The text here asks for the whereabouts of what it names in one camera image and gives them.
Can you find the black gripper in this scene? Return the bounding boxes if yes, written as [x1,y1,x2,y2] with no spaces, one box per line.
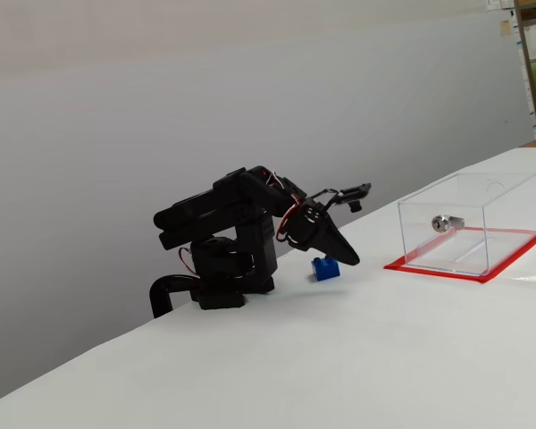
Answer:
[284,195,361,266]

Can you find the blue lego brick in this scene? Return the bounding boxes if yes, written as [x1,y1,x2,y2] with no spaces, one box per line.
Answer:
[311,256,342,282]

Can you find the transparent plastic box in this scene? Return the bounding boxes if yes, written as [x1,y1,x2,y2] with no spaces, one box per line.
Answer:
[397,172,536,276]

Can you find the silver cam lock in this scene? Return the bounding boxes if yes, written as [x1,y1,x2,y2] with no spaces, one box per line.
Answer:
[431,214,466,234]

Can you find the black table clamp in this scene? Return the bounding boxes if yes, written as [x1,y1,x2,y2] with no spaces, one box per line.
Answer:
[148,273,202,319]

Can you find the red white servo wires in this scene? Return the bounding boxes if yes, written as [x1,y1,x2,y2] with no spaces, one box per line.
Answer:
[262,169,306,243]

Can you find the black camera cable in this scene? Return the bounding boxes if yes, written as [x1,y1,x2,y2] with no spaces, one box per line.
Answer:
[310,188,341,211]

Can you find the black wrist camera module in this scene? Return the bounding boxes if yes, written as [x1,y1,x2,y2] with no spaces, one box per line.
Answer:
[337,181,373,214]

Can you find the red tape frame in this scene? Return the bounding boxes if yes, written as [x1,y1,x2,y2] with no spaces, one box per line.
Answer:
[382,227,536,285]

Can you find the wooden shelf frame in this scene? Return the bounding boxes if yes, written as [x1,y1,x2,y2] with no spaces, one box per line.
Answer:
[512,0,536,139]

